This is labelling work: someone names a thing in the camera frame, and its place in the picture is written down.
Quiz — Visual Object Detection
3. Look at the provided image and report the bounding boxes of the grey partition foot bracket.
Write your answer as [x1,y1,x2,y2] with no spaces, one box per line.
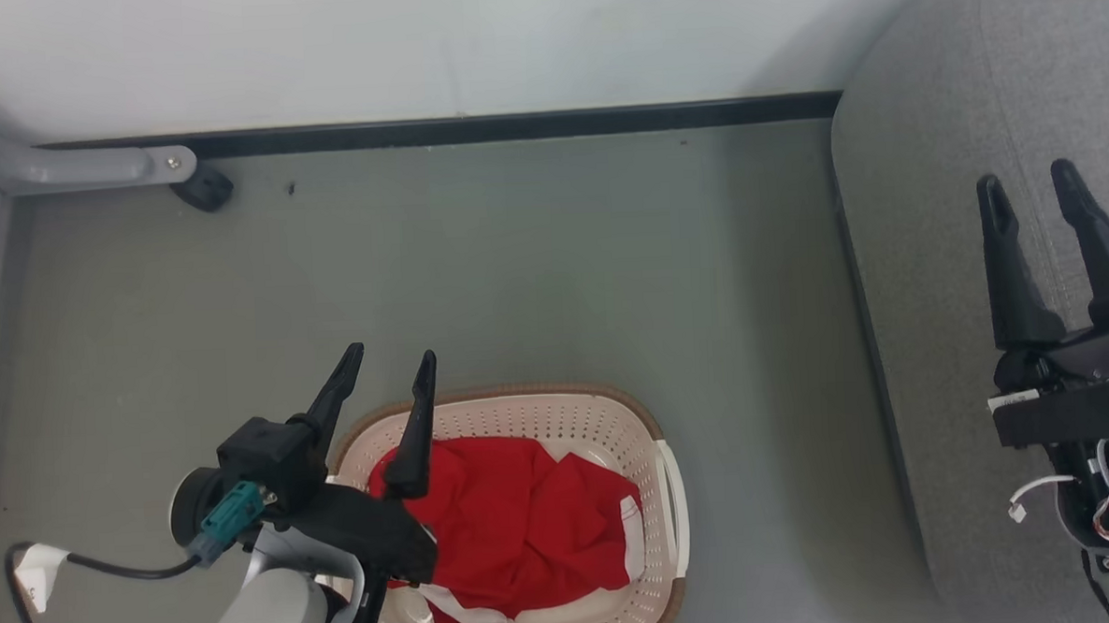
[0,84,200,197]

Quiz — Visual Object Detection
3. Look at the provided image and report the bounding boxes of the thin black cable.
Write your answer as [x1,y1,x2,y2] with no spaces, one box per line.
[3,535,204,623]

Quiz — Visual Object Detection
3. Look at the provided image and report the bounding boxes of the red and white garment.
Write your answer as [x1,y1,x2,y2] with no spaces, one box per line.
[366,427,650,623]

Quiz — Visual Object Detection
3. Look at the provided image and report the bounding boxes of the black caster wheel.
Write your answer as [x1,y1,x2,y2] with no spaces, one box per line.
[170,165,237,216]

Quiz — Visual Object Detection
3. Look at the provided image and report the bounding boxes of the grey fabric sofa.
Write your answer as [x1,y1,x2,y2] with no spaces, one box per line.
[822,0,1109,623]

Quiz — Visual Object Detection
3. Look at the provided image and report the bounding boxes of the white cable tag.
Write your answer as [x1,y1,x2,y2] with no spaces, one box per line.
[12,542,74,615]

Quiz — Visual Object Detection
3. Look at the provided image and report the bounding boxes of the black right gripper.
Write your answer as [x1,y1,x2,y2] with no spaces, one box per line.
[975,157,1109,451]

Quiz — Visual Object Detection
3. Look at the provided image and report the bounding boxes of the teal cable connector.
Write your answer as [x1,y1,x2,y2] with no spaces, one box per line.
[185,480,269,568]

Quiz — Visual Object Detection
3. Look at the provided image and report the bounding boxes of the beige perforated laundry basket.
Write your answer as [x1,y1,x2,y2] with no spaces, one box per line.
[320,377,697,623]

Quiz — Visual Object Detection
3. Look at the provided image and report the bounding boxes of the black baseboard strip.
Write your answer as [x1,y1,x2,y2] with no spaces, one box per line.
[35,90,845,169]

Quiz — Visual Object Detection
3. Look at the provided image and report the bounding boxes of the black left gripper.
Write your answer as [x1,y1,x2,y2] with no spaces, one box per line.
[261,340,448,593]

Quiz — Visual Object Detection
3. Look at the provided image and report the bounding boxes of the white cable with plug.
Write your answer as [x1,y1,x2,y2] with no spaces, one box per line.
[1006,472,1081,524]

